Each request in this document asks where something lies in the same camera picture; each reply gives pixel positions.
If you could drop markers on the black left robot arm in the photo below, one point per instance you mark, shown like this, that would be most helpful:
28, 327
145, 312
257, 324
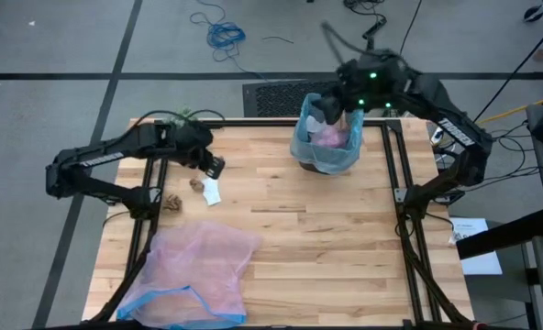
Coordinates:
102, 158

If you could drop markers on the white printed paper sheet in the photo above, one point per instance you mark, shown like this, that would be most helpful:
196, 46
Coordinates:
478, 263

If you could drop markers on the grey plastic trash bin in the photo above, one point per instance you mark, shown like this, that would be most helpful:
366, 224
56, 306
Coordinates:
309, 168

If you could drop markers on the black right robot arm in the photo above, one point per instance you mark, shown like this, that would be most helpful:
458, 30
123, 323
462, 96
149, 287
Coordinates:
455, 130

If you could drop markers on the brown paper ball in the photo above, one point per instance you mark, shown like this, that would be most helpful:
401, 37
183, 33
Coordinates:
172, 203
197, 185

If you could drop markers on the black power strip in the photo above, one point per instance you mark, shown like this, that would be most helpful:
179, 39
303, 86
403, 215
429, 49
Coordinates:
374, 28

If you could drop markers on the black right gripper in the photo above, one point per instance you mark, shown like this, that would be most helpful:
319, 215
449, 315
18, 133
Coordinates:
377, 87

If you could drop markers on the black aluminium table frame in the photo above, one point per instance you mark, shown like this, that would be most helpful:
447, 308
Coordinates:
262, 123

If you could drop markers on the white power strip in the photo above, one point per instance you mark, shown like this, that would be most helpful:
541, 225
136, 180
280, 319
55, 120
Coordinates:
436, 135

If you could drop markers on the black bar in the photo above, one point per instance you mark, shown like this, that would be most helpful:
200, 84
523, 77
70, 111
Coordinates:
505, 234

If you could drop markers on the black chair wheel base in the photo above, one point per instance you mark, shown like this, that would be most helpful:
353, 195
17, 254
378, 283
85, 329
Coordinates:
538, 11

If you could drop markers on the green crumpled object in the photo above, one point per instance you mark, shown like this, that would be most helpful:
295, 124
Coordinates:
184, 114

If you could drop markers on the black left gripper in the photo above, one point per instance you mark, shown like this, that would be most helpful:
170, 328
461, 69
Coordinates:
193, 142

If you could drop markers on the small knotted pink plastic bag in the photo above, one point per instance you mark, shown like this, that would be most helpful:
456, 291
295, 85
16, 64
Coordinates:
331, 137

